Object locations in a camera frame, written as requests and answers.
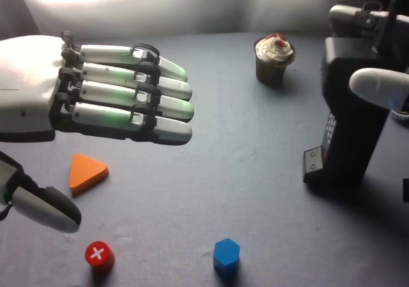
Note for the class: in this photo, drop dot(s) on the blue hexagon block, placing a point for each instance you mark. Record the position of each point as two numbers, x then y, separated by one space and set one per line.
226 253

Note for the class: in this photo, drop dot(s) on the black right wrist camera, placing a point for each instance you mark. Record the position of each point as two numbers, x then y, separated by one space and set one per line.
406 189

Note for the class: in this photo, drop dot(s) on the orange triangle block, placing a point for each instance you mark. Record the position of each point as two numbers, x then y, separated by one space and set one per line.
84 173

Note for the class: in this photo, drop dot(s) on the black handheld device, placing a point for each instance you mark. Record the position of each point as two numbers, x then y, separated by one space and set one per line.
354 140

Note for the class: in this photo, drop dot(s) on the white backdrop cloth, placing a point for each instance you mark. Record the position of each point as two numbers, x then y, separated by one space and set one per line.
191 9

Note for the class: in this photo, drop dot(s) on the toy cupcake with white frosting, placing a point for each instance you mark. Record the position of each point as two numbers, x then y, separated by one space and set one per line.
273 61

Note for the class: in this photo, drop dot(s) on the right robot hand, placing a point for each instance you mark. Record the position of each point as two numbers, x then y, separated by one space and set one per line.
377 84

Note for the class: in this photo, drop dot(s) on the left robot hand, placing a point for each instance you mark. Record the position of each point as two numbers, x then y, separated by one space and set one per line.
25 85

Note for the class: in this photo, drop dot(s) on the grey tablecloth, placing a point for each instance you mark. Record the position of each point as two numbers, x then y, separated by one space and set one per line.
204 188

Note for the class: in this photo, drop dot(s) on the red cylinder block white cross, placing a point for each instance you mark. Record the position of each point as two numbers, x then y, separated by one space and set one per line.
99 255

